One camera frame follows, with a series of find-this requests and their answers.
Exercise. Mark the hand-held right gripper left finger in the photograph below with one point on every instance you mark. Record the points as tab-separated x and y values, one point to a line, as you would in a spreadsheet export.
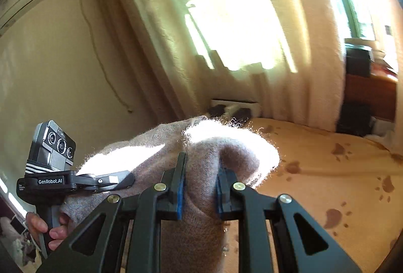
180	197

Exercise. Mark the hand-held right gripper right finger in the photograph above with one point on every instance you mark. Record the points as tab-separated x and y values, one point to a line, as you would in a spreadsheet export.
220	197

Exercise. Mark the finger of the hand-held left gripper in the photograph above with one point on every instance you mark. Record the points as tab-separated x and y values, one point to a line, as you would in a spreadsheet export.
107	180

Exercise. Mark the grey knitted sweater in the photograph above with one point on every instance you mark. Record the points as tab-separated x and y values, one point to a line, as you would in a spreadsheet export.
201	166

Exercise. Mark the person's left hand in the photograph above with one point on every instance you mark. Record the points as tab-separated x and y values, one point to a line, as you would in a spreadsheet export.
34	222

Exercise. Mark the black power adapter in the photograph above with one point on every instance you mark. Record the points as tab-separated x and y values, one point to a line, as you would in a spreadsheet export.
217	110
243	113

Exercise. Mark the yellow paw print blanket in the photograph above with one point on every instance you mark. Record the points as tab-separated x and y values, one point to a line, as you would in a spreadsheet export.
314	181

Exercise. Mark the white power strip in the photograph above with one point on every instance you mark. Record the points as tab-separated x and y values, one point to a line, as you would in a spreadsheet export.
233	102

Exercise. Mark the cream sheer curtain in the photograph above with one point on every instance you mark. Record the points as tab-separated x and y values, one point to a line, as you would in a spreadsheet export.
157	40

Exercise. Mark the large black box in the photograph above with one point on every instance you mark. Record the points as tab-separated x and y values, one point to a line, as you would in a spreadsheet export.
354	119

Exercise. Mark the white crumpled cloth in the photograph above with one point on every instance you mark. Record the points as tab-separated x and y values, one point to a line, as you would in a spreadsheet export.
381	134

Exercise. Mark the brown wooden cabinet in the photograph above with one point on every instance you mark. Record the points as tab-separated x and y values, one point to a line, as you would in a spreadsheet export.
377	90

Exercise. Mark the small black box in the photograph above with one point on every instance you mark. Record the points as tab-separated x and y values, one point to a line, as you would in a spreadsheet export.
357	62

